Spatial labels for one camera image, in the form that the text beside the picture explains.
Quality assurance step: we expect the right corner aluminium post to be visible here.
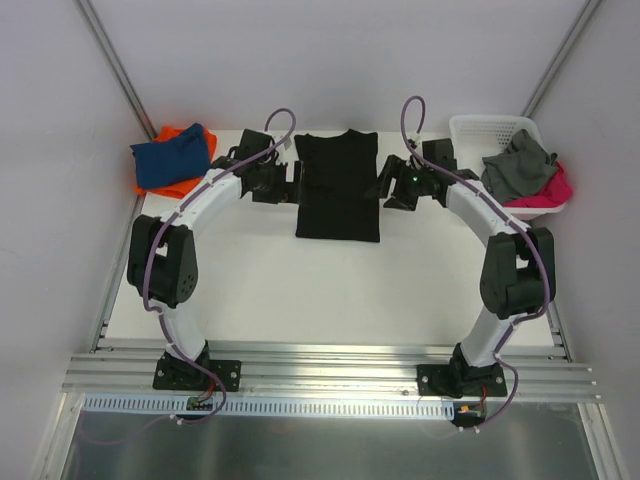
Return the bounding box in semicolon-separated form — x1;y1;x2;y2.
520;0;605;118

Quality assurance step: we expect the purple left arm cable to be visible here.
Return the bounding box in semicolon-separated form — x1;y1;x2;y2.
142;107;297;426

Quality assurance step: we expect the grey green t shirt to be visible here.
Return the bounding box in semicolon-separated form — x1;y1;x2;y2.
481;129;558;206

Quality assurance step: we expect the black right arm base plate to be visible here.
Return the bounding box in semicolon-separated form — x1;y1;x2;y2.
416;363;507;399

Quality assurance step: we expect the aluminium mounting rail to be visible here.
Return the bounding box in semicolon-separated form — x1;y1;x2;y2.
62;339;603;403

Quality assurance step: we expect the blue t shirt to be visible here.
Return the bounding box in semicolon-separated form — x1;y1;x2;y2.
129;122;215;191

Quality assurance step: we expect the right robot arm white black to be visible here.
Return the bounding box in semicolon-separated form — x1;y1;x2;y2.
369;139;555;399

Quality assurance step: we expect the black t shirt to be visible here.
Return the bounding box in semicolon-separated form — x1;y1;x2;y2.
294;129;380;243

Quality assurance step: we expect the white slotted cable duct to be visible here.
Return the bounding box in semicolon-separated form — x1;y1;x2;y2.
83;394;454;420

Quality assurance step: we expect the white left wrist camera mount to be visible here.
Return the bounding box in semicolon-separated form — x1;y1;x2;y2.
274;132;297;165

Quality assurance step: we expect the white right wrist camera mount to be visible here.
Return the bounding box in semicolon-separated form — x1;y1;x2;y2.
408;132;422;150

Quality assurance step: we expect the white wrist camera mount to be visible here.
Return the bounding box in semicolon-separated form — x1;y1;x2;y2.
274;132;297;165
408;132;422;150

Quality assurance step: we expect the corner aluminium post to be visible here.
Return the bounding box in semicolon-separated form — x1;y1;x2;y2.
520;0;605;118
73;0;157;141

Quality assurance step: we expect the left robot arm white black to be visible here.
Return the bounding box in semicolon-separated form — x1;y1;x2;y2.
127;130;291;391

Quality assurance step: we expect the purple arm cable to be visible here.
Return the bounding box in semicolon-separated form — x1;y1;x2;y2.
400;96;554;434
142;107;297;426

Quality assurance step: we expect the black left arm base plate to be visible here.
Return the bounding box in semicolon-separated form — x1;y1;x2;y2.
152;355;242;392

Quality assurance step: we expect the pink t shirt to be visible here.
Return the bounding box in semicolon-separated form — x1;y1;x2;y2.
504;162;574;209

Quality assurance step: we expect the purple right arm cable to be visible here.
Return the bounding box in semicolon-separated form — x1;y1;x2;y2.
400;96;554;434

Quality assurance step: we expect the white plastic laundry basket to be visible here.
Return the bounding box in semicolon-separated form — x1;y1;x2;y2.
449;115;573;221

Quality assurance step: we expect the left corner aluminium post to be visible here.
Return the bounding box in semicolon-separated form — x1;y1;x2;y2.
73;0;157;141

